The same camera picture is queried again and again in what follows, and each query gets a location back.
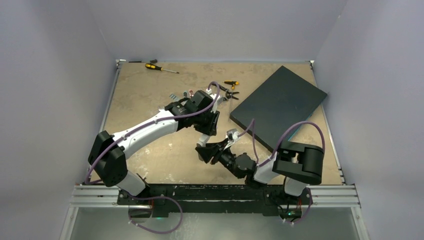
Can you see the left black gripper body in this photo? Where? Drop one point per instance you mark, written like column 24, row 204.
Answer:
column 205, row 122

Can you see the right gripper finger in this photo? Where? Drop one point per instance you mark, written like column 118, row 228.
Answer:
column 206, row 153
column 217, row 147

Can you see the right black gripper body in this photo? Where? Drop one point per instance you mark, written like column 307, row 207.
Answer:
column 226, row 157

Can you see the pink white stapler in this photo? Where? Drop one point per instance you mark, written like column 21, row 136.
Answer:
column 203, row 140

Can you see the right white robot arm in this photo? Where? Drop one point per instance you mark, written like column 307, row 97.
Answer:
column 300, row 163

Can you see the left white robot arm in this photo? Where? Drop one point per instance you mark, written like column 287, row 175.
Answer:
column 109, row 152

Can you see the silver staple strip block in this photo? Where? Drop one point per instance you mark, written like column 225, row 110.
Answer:
column 174, row 97

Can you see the small yellow black screwdriver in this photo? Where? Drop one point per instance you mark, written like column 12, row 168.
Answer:
column 233, row 84

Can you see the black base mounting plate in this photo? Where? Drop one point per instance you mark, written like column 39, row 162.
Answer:
column 161, row 207

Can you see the black flat box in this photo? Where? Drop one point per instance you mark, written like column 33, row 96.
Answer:
column 282, row 100

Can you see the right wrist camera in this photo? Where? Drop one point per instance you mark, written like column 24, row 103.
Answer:
column 232, row 135

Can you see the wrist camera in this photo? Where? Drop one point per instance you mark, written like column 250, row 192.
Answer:
column 216, row 99
column 232, row 135

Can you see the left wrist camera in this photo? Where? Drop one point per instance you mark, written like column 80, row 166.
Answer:
column 216, row 99

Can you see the black handled pliers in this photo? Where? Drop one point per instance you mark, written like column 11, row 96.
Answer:
column 229, row 94

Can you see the aluminium frame rail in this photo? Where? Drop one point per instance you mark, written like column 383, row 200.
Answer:
column 321, row 196

